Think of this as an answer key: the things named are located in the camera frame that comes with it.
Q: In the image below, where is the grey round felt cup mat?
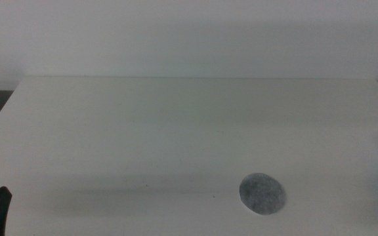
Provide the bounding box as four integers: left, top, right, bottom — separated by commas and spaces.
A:
238, 172, 287, 216

